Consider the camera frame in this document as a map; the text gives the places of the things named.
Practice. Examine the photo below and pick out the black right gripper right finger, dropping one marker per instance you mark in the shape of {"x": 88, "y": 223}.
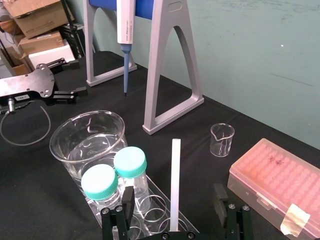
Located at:
{"x": 220, "y": 200}

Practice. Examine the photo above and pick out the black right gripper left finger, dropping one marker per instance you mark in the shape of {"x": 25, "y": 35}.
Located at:
{"x": 128, "y": 202}

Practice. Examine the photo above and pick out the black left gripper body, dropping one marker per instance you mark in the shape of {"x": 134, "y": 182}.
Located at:
{"x": 27, "y": 85}

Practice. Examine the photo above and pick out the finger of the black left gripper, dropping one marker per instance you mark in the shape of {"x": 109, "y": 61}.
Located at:
{"x": 67, "y": 95}
{"x": 63, "y": 63}

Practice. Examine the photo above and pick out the white stirring rod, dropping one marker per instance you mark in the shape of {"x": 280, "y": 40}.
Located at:
{"x": 175, "y": 175}

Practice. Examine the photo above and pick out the white foam box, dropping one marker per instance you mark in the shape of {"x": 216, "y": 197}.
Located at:
{"x": 50, "y": 56}

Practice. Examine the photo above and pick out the small open cardboard box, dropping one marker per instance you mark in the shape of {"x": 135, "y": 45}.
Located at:
{"x": 18, "y": 63}

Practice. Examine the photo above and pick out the flat brown cardboard box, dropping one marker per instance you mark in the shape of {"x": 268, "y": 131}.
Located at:
{"x": 41, "y": 41}

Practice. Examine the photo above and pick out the clear acrylic vial rack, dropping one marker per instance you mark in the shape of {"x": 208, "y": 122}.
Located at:
{"x": 160, "y": 200}

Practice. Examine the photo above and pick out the clear vial with teal cap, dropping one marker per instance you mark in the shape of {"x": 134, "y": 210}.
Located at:
{"x": 99, "y": 182}
{"x": 130, "y": 161}

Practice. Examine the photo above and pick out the large brown cardboard box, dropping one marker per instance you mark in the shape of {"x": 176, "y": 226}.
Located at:
{"x": 37, "y": 17}

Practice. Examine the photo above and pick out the large clear glass beaker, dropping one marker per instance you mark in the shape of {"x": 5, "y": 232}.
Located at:
{"x": 75, "y": 150}

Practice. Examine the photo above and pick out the small clear glass beaker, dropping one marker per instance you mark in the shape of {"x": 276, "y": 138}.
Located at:
{"x": 222, "y": 142}

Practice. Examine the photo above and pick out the pink pipette tip box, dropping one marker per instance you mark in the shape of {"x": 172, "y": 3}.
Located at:
{"x": 272, "y": 175}

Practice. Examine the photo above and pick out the white and blue pipette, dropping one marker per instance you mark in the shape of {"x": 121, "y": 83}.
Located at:
{"x": 125, "y": 25}

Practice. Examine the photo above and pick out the piece of beige tape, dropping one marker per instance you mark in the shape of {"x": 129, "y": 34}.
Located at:
{"x": 295, "y": 220}

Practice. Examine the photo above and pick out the black table cloth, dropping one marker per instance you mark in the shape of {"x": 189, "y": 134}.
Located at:
{"x": 30, "y": 190}

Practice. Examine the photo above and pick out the grey pipette stand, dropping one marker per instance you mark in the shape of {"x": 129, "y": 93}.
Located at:
{"x": 175, "y": 30}

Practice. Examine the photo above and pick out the black metal frame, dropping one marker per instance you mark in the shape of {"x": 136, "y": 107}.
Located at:
{"x": 75, "y": 37}

